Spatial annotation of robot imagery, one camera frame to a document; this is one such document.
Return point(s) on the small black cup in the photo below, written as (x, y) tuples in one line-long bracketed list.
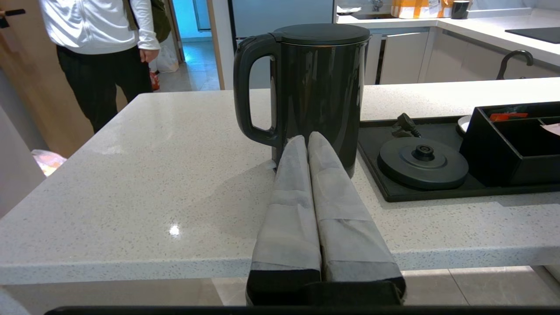
[(460, 9)]

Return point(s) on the silver refrigerator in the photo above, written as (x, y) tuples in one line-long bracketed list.
[(280, 15)]

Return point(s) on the chrome sink faucet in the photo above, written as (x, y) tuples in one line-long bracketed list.
[(377, 4)]

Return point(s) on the yellow white striped box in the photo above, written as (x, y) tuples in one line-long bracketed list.
[(413, 8)]

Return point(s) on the black round kettle base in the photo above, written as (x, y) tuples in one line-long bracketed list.
[(420, 168)]

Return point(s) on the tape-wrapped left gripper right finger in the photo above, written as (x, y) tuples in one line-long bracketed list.
[(345, 227)]

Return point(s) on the white plate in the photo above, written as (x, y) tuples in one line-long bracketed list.
[(348, 9)]

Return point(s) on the red sachet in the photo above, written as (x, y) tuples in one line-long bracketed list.
[(507, 117)]

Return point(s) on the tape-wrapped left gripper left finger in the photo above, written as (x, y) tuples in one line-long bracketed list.
[(286, 227)]

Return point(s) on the black rectangular serving tray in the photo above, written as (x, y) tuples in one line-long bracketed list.
[(437, 194)]

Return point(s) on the small yellow white box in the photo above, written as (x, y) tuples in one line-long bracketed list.
[(446, 6)]

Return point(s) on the white base cabinet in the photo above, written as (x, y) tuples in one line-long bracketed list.
[(407, 59)]

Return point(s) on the pink tea bag sachet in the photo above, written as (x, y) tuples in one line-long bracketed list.
[(552, 129)]

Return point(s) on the crumpled white orange plastic bag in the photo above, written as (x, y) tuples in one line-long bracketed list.
[(48, 162)]

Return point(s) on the black compartment organizer box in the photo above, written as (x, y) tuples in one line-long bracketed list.
[(503, 162)]

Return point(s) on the person in white jacket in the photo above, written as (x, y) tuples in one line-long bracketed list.
[(96, 43)]

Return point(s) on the black power plug adapter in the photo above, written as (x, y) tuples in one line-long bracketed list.
[(404, 124)]

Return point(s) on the black curved faucet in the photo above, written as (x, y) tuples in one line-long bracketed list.
[(503, 65)]

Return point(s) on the dark green shoulder bag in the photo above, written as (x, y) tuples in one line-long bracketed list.
[(161, 19)]

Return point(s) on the red bag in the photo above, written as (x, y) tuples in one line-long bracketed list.
[(154, 81)]

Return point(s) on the wooden door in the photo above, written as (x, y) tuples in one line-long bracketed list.
[(30, 96)]

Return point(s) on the black induction cooktop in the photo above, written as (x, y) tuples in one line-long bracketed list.
[(538, 35)]

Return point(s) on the black electric kettle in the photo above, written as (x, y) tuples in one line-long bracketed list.
[(319, 87)]

